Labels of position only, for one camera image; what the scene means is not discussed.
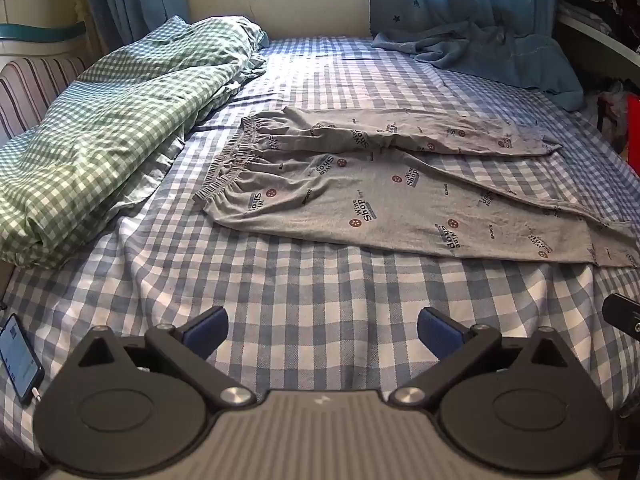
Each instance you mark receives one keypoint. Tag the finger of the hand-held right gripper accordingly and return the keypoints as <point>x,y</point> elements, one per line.
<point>620,312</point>

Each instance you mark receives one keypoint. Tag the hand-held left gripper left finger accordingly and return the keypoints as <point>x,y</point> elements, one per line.
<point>207,332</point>

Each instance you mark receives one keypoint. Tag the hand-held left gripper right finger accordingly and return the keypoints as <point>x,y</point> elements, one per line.
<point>440,332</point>

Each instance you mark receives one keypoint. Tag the grey printed pants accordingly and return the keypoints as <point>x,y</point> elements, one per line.
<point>380,195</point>

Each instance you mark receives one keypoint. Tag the blue checked bed sheet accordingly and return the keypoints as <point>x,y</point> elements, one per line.
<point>320,290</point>

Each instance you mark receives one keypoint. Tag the smartphone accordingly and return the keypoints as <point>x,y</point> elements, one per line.
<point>17,355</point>

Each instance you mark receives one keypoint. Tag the red bag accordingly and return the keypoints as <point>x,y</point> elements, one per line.
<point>627,120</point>

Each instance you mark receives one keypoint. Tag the green checked duvet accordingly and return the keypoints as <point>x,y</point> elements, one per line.
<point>115,130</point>

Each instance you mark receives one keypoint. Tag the white shelf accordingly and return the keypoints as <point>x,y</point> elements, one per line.
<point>600,35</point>

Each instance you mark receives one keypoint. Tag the striped sofa back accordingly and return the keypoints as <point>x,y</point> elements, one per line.
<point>35,90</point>

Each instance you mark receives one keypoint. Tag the blue star curtain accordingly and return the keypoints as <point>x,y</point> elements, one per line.
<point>475,25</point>

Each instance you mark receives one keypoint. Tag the plain blue curtain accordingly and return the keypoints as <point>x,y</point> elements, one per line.
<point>135,0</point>

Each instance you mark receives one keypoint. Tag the white appliance teal trim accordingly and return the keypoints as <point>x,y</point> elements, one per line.
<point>35,35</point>

